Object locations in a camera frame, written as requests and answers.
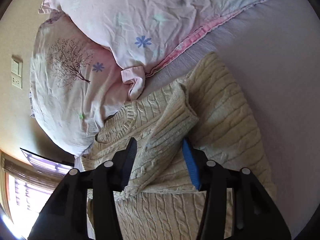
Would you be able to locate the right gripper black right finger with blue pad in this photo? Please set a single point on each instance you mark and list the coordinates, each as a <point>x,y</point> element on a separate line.
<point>255,215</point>

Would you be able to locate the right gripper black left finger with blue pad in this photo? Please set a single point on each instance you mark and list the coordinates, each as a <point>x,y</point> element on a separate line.
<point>64,216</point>

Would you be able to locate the cream cable-knit sweater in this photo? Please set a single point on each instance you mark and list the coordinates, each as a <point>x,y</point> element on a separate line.
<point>208,107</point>

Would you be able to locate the brown window curtain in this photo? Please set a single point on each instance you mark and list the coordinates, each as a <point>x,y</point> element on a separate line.
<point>28,174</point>

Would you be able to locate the black flat screen television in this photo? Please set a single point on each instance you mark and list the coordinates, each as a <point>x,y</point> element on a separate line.
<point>47,166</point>

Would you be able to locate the white tree-print pillow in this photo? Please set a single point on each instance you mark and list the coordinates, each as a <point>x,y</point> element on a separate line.
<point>75,84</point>

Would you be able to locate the lavender bed sheet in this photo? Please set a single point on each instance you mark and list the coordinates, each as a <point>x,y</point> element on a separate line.
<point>272,50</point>

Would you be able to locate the pink floral pillow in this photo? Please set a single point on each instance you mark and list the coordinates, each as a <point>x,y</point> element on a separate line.
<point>144,36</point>

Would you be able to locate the white wall switch socket panel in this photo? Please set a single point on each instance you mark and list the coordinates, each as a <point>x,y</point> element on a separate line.
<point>16,72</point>

